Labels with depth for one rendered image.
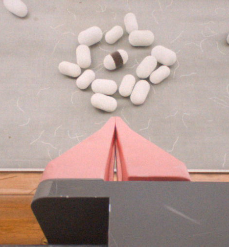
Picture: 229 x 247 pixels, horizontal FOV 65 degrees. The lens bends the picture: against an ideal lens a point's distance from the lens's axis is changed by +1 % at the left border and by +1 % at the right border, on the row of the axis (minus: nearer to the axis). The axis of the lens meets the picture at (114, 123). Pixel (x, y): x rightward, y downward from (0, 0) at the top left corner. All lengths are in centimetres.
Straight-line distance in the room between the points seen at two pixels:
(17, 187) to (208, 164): 24
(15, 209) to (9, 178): 4
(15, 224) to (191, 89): 28
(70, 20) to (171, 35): 17
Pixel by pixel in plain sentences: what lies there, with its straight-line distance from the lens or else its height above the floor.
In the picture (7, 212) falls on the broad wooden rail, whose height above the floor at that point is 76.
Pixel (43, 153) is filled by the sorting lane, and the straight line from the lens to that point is 26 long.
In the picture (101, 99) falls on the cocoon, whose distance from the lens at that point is 24.
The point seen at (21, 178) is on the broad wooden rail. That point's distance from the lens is 26.
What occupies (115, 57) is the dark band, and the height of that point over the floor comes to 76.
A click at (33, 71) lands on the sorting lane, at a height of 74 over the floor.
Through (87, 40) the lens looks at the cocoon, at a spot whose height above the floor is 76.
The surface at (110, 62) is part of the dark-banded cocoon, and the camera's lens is 26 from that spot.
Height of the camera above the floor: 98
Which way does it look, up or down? 76 degrees down
